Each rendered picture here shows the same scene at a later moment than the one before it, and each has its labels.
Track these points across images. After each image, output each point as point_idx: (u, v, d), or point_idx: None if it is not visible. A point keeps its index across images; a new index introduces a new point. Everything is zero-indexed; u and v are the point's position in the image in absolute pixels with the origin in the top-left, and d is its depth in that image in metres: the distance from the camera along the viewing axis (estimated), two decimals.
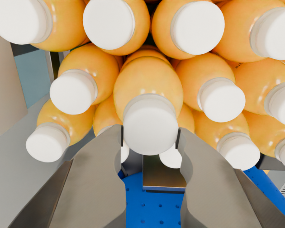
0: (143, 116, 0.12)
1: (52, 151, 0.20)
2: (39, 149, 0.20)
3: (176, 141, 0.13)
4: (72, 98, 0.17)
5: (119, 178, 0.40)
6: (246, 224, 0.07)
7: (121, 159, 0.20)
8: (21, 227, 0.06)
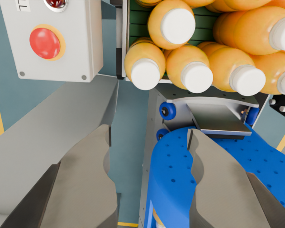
0: None
1: (151, 78, 0.25)
2: (141, 77, 0.25)
3: (188, 142, 0.13)
4: (180, 28, 0.22)
5: (165, 131, 0.45)
6: None
7: (205, 87, 0.25)
8: None
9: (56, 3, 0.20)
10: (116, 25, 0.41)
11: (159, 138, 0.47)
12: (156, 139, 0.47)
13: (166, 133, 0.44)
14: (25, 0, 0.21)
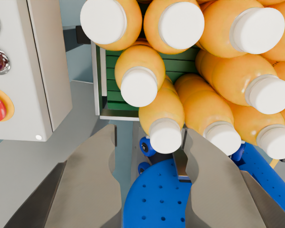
0: None
1: None
2: None
3: (182, 142, 0.13)
4: (140, 92, 0.19)
5: (144, 164, 0.43)
6: (251, 226, 0.07)
7: (174, 148, 0.23)
8: None
9: None
10: None
11: (140, 173, 0.44)
12: (139, 174, 0.45)
13: (145, 166, 0.42)
14: None
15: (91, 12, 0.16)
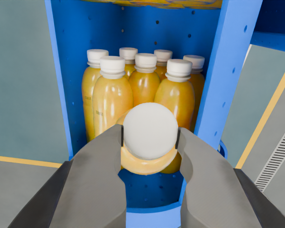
0: None
1: None
2: None
3: (176, 141, 0.13)
4: (153, 131, 0.12)
5: None
6: (246, 224, 0.07)
7: None
8: (21, 227, 0.06)
9: None
10: None
11: None
12: None
13: None
14: None
15: None
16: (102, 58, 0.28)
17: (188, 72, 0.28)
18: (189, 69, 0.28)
